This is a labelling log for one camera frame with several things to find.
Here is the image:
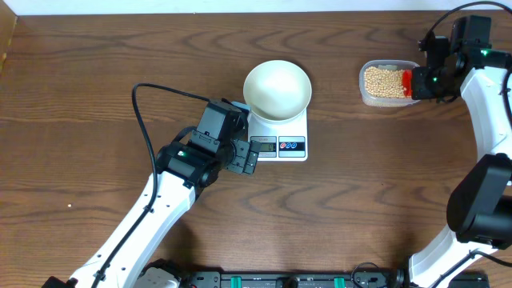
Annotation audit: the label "white round bowl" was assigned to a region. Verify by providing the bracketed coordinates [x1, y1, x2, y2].
[243, 60, 313, 122]

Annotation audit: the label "red plastic measuring scoop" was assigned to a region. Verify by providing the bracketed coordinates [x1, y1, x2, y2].
[402, 70, 412, 98]

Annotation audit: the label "left gripper grey camera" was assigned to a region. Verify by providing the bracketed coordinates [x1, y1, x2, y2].
[188, 100, 248, 154]

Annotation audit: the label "white digital kitchen scale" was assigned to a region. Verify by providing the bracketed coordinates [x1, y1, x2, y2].
[248, 110, 308, 162]

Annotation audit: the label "soybeans in container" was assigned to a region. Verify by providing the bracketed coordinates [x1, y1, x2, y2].
[363, 66, 406, 98]

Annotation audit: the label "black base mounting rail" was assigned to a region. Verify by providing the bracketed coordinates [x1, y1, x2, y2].
[179, 269, 404, 288]

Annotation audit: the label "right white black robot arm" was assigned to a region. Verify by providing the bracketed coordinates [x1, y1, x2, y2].
[397, 15, 511, 287]

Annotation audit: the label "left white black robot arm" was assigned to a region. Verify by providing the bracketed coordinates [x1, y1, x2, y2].
[43, 134, 261, 288]

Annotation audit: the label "clear plastic bean container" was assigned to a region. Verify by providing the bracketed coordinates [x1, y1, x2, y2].
[359, 60, 418, 107]

